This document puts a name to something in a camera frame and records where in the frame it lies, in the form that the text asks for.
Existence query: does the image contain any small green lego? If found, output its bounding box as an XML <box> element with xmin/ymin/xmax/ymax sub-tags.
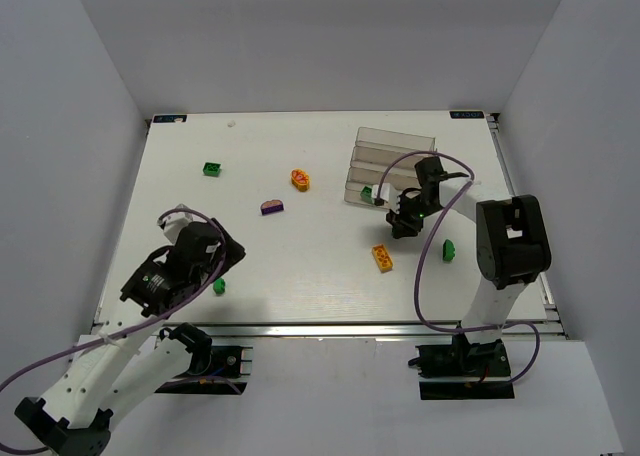
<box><xmin>212</xmin><ymin>278</ymin><xmax>226</xmax><ymax>295</ymax></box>

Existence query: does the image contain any green square lego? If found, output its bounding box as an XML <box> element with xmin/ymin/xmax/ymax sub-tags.
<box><xmin>360</xmin><ymin>186</ymin><xmax>374</xmax><ymax>205</ymax></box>

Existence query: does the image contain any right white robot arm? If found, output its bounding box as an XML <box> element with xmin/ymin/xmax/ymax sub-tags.
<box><xmin>372</xmin><ymin>151</ymin><xmax>552</xmax><ymax>365</ymax></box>

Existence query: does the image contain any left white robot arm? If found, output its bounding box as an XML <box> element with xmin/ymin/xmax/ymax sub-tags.
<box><xmin>14</xmin><ymin>209</ymin><xmax>246</xmax><ymax>455</ymax></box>

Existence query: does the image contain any yellow rectangular lego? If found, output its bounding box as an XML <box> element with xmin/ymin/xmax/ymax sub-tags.
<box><xmin>371</xmin><ymin>244</ymin><xmax>393</xmax><ymax>273</ymax></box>

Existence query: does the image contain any green rounded lego right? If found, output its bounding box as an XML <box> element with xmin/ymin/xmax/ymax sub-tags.
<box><xmin>442</xmin><ymin>239</ymin><xmax>456</xmax><ymax>263</ymax></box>

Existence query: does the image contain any purple rounded lego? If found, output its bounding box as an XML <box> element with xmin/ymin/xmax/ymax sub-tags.
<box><xmin>260</xmin><ymin>199</ymin><xmax>284</xmax><ymax>216</ymax></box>

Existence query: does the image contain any clear tiered container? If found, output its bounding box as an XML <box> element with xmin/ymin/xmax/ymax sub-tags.
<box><xmin>344</xmin><ymin>127</ymin><xmax>436</xmax><ymax>206</ymax></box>

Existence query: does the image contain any green lego far left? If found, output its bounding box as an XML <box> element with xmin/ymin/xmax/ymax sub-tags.
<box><xmin>202</xmin><ymin>162</ymin><xmax>221</xmax><ymax>177</ymax></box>

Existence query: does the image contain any orange rounded lego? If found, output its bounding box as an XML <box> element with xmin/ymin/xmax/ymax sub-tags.
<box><xmin>290</xmin><ymin>168</ymin><xmax>311</xmax><ymax>192</ymax></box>

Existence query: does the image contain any right blue label sticker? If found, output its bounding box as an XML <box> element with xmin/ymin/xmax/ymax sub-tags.
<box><xmin>449</xmin><ymin>110</ymin><xmax>485</xmax><ymax>119</ymax></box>

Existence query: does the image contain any blue label sticker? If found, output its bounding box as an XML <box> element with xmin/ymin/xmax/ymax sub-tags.
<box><xmin>449</xmin><ymin>110</ymin><xmax>485</xmax><ymax>119</ymax></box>
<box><xmin>152</xmin><ymin>114</ymin><xmax>187</xmax><ymax>124</ymax></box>

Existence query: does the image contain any left blue label sticker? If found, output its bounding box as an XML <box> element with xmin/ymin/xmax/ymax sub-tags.
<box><xmin>152</xmin><ymin>114</ymin><xmax>187</xmax><ymax>124</ymax></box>

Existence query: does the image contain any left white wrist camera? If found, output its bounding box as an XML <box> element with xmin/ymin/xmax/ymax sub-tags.
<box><xmin>157</xmin><ymin>204</ymin><xmax>194</xmax><ymax>245</ymax></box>

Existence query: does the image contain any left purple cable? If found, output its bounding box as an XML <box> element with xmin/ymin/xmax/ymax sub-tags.
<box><xmin>0</xmin><ymin>208</ymin><xmax>241</xmax><ymax>453</ymax></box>

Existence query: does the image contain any purple cable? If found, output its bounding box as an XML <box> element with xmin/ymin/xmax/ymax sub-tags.
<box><xmin>0</xmin><ymin>208</ymin><xmax>241</xmax><ymax>453</ymax></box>
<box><xmin>375</xmin><ymin>150</ymin><xmax>543</xmax><ymax>386</ymax></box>

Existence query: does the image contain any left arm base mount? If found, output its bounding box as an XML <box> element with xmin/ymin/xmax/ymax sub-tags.
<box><xmin>156</xmin><ymin>345</ymin><xmax>254</xmax><ymax>396</ymax></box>

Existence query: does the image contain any aluminium table rail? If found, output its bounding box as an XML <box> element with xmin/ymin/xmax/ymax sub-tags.
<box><xmin>199</xmin><ymin>312</ymin><xmax>567</xmax><ymax>339</ymax></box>

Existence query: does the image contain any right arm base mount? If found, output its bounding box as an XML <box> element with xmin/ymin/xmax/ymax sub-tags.
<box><xmin>408</xmin><ymin>334</ymin><xmax>515</xmax><ymax>401</ymax></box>

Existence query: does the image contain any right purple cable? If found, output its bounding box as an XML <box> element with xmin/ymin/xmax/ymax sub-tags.
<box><xmin>375</xmin><ymin>150</ymin><xmax>543</xmax><ymax>386</ymax></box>

